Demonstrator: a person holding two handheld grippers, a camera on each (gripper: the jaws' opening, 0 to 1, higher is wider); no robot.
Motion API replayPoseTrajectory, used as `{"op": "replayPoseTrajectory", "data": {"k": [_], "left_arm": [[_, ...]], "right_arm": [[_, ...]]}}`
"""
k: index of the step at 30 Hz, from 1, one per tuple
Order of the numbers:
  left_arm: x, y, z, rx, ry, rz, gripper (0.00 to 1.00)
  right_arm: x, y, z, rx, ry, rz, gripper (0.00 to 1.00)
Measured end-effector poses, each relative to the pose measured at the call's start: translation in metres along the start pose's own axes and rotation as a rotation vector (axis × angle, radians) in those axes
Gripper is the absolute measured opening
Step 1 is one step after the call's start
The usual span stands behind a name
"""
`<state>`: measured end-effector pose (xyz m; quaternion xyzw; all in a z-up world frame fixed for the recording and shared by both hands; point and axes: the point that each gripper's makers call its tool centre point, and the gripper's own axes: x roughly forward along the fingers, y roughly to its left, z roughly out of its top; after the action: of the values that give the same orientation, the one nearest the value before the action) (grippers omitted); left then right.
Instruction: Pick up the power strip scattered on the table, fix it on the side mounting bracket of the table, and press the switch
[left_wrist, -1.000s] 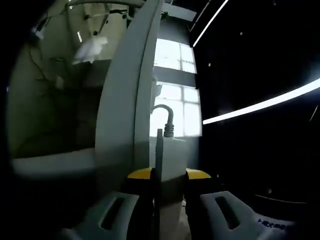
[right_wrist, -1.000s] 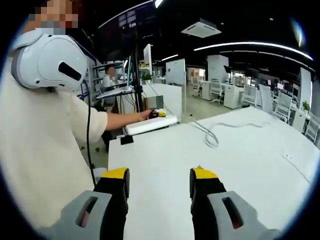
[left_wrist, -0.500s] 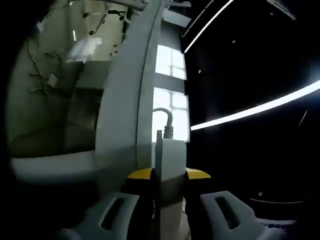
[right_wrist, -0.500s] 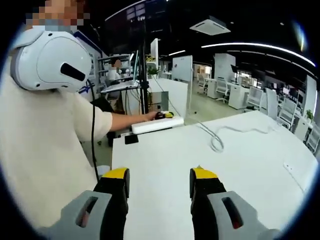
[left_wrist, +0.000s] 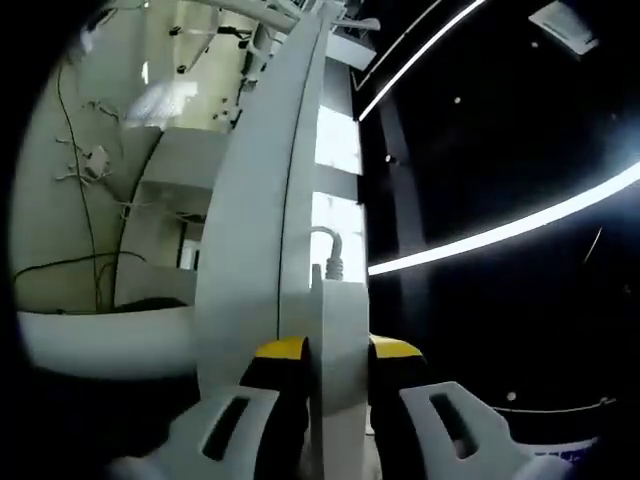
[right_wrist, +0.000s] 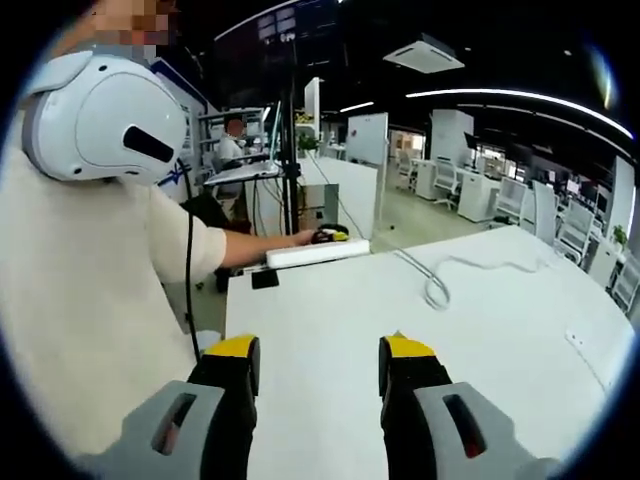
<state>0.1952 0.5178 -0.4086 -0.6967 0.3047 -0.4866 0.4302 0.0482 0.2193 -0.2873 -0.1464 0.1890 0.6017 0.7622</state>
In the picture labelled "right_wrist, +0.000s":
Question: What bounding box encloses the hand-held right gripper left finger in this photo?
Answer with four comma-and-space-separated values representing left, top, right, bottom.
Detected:
74, 334, 262, 480

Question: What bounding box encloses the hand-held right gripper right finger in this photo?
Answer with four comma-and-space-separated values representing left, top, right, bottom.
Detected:
378, 330, 564, 480

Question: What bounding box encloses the white power strip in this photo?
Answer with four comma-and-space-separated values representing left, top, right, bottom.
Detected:
264, 238, 371, 269

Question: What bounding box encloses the grey computer case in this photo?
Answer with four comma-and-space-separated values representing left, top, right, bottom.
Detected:
298, 183, 341, 232

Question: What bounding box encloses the white desk partition panel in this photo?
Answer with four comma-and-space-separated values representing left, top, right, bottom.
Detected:
294, 157, 380, 241

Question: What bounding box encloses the white table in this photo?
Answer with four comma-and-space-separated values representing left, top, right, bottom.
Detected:
224, 223, 636, 480

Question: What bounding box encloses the black monitor stand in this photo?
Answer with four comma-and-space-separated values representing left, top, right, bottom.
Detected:
278, 89, 301, 236

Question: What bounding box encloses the white whiteboard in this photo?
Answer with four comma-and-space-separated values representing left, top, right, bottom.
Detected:
346, 112, 390, 166

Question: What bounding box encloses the silver laptop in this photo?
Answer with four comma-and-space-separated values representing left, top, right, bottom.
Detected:
203, 163, 282, 187

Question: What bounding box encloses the row of white office chairs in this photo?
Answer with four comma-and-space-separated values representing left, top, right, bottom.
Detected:
394, 149, 640, 321

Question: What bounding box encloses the person in cream shirt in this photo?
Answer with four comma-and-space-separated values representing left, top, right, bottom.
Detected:
0, 144, 229, 456

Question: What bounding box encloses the white blue banner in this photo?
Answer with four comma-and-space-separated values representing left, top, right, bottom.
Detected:
149, 57, 211, 201

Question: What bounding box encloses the black computer monitor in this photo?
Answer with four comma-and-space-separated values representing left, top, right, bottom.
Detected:
213, 0, 346, 104

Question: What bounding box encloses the white ceiling air conditioner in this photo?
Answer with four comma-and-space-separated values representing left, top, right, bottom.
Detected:
382, 33, 466, 75

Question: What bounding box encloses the white power strip cable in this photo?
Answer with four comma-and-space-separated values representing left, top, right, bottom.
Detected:
393, 248, 569, 312

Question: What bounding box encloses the black worn device cable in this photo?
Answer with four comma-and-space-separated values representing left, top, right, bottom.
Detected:
183, 162, 202, 361

